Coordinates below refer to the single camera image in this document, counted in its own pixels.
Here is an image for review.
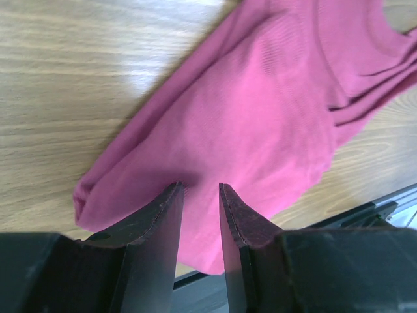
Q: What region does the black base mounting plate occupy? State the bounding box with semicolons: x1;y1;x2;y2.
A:
171;182;417;313

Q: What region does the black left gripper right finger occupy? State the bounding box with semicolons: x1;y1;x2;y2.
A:
218;182;417;313

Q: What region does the maroon red tank top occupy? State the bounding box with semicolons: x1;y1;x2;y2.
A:
74;1;416;275

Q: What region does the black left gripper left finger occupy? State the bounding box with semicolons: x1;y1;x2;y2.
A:
1;183;184;312

